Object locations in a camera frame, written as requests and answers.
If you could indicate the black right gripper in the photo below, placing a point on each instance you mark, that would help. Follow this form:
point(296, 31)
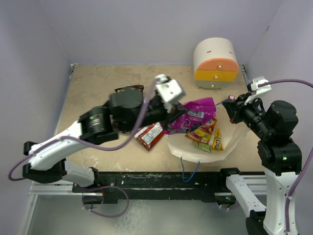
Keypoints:
point(237, 106)

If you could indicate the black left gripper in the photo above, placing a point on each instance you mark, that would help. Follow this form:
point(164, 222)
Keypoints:
point(177, 110)

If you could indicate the red doritos bag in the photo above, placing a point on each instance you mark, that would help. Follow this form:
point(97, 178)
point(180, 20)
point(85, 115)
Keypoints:
point(149, 136)

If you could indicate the blue checkered paper bag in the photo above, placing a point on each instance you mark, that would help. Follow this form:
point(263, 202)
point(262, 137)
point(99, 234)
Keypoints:
point(212, 142)

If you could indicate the brown potato chips bag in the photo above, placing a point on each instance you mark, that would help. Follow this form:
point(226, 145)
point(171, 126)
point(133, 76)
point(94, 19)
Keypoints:
point(132, 87)

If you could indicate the purple snack packet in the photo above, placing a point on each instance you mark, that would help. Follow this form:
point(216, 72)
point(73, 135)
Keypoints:
point(199, 112)

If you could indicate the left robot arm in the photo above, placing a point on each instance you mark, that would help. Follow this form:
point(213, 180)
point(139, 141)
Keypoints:
point(126, 111)

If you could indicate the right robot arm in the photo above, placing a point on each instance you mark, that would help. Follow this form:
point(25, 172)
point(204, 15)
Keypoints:
point(281, 158)

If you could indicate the orange snack packet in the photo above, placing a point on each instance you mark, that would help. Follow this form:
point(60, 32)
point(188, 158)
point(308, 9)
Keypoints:
point(203, 133)

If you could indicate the yellow m&m packet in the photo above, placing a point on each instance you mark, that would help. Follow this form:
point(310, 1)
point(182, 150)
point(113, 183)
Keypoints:
point(217, 144)

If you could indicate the green candy packet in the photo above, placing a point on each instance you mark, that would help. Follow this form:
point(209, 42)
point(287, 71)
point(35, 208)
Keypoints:
point(202, 146)

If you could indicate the round drawer box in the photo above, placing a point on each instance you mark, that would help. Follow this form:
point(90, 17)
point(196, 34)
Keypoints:
point(215, 63)

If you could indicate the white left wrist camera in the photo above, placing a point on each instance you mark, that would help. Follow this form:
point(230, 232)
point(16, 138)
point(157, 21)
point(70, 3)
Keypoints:
point(170, 91)

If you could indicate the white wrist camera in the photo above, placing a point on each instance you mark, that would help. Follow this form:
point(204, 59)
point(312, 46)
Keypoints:
point(170, 91)
point(257, 87)

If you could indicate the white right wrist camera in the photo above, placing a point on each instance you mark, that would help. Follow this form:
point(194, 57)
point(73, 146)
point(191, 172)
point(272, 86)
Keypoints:
point(257, 87)

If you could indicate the black table edge rail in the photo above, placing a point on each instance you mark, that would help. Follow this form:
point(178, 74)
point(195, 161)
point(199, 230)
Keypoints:
point(204, 186)

